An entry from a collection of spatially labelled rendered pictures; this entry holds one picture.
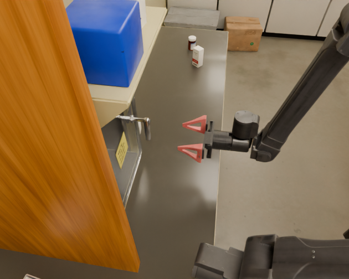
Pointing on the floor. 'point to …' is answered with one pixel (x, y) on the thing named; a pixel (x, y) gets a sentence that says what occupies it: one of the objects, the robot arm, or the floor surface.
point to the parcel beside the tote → (243, 33)
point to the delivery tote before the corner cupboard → (192, 18)
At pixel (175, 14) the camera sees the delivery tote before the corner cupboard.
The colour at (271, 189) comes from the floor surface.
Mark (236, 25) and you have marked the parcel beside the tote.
